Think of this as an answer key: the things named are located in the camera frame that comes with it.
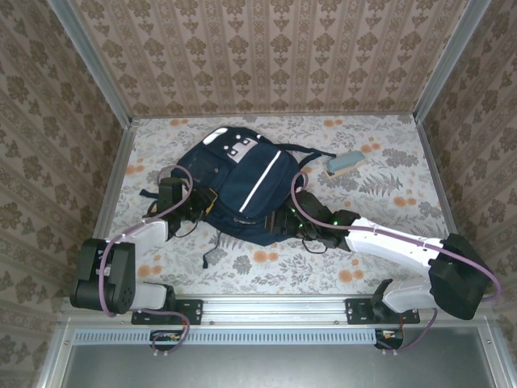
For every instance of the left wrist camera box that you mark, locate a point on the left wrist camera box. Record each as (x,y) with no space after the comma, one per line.
(171,193)

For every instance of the aluminium side rail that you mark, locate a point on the aluminium side rail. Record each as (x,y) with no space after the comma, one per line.
(107,210)
(445,202)

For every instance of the aluminium front rail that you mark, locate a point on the aluminium front rail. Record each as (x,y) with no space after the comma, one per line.
(274,309)

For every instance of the grey metal sheet panel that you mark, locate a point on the grey metal sheet panel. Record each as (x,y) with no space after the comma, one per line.
(282,368)

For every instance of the aluminium frame post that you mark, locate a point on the aluminium frame post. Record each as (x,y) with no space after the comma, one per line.
(93,60)
(448,60)

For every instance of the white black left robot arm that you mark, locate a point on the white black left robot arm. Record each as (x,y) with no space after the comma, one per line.
(117,279)

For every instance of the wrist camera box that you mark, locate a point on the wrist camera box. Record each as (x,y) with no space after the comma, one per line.
(171,193)
(310,205)

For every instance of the teal sponge block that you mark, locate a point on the teal sponge block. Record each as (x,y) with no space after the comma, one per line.
(345,161)

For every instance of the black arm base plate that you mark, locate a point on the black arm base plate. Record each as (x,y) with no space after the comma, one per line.
(190,311)
(357,311)

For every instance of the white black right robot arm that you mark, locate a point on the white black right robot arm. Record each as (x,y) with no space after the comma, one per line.
(424,266)

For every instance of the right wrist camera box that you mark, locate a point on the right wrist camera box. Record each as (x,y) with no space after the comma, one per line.
(310,205)

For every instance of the navy blue backpack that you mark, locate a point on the navy blue backpack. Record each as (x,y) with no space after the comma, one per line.
(238,178)

